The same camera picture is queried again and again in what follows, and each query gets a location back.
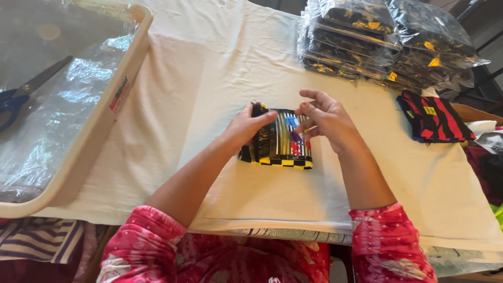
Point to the person's right hand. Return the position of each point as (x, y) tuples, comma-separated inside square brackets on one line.
[(334, 122)]

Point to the person's left hand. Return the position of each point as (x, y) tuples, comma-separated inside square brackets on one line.
[(243, 127)]

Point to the cream cloth table cover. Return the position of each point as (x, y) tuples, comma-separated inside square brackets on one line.
[(220, 98)]

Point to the stack of packed black garments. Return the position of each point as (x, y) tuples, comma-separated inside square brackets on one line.
[(377, 43)]

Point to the folded red black striped garment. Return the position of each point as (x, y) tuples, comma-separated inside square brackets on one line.
[(434, 118)]

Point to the person's pink patterned clothing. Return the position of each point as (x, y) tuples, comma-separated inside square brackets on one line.
[(220, 255)]

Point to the cardboard box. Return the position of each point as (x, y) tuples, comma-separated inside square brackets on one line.
[(473, 112)]

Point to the beige plastic tray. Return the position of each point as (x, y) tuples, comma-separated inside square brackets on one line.
[(98, 129)]

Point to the heap of mixed fabrics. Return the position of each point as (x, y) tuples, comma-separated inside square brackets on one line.
[(487, 165)]

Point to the pile of clear plastic bags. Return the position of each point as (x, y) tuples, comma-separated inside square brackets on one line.
[(51, 102)]

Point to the purple white striped fabric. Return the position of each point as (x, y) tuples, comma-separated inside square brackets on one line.
[(39, 239)]

